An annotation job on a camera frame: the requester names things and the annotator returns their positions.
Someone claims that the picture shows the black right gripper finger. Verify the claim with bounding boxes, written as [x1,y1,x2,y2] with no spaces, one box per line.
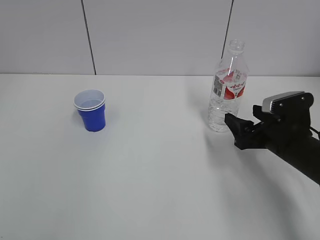
[224,113,263,150]

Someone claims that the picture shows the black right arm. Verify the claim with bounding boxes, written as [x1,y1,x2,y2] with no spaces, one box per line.
[224,105,320,183]

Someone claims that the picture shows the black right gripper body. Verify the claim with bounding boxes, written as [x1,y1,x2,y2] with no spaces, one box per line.
[252,105,315,160]

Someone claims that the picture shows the black right camera cable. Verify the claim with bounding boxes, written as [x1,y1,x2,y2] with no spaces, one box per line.
[309,126,320,141]

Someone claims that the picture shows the blue paper cup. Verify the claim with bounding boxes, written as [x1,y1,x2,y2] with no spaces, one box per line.
[73,89,106,132]

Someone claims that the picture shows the clear Wahaha water bottle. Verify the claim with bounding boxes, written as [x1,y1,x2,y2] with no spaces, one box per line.
[208,39,249,133]

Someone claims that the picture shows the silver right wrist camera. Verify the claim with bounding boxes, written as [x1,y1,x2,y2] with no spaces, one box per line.
[261,91,314,127]

